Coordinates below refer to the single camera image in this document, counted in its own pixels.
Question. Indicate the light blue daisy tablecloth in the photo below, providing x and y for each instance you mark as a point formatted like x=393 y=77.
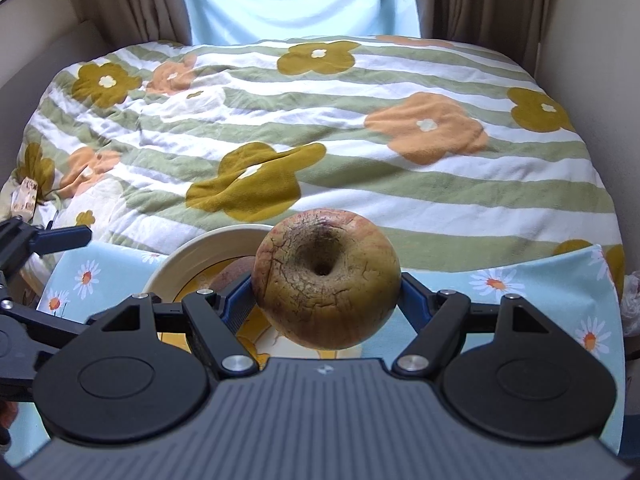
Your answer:
x=572 y=289

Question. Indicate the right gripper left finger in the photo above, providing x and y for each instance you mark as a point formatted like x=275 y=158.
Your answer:
x=211 y=322

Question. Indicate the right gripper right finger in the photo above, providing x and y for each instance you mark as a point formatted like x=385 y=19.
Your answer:
x=441 y=320

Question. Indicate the crumpled patterned paper packet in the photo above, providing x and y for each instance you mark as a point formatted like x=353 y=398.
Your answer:
x=24 y=199

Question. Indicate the cream ceramic bowl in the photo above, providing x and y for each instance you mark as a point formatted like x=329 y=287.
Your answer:
x=196 y=264

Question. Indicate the right brown curtain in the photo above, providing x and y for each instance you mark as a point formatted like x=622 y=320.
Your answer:
x=511 y=27

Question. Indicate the large wrinkled brown apple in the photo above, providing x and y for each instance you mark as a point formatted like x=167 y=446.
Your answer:
x=326 y=278

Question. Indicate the brown kiwi fruit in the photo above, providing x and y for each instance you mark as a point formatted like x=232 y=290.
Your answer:
x=232 y=272

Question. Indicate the floral striped duvet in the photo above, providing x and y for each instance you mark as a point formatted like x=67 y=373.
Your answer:
x=454 y=151

